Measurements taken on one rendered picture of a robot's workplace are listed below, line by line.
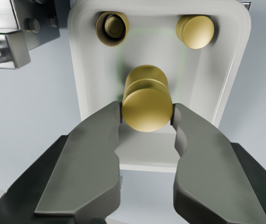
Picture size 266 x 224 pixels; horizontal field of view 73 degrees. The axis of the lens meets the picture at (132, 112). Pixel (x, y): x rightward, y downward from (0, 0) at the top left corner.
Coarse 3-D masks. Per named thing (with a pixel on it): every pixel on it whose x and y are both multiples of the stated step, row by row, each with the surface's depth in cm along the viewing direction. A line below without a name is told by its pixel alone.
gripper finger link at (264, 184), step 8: (232, 144) 8; (240, 152) 8; (240, 160) 7; (248, 160) 7; (256, 160) 7; (248, 168) 7; (256, 168) 7; (264, 168) 7; (248, 176) 7; (256, 176) 7; (264, 176) 7; (256, 184) 6; (264, 184) 6; (256, 192) 6; (264, 192) 6; (264, 200) 6; (264, 208) 6
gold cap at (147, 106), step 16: (128, 80) 14; (144, 80) 12; (160, 80) 12; (128, 96) 11; (144, 96) 11; (160, 96) 11; (128, 112) 12; (144, 112) 12; (160, 112) 12; (144, 128) 12
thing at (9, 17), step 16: (0, 0) 12; (16, 0) 13; (32, 0) 15; (48, 0) 17; (0, 16) 13; (16, 16) 13; (32, 16) 15; (48, 16) 17; (32, 32) 15; (48, 32) 17; (32, 48) 15
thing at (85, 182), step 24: (96, 120) 10; (120, 120) 12; (72, 144) 8; (96, 144) 8; (72, 168) 7; (96, 168) 7; (48, 192) 6; (72, 192) 6; (96, 192) 6; (96, 216) 7
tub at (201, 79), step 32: (96, 0) 16; (128, 0) 16; (160, 0) 16; (192, 0) 16; (224, 0) 15; (128, 32) 24; (160, 32) 24; (224, 32) 19; (96, 64) 23; (128, 64) 26; (160, 64) 26; (192, 64) 25; (224, 64) 19; (96, 96) 25; (192, 96) 28; (224, 96) 20; (128, 128) 32; (160, 128) 32; (128, 160) 27; (160, 160) 27
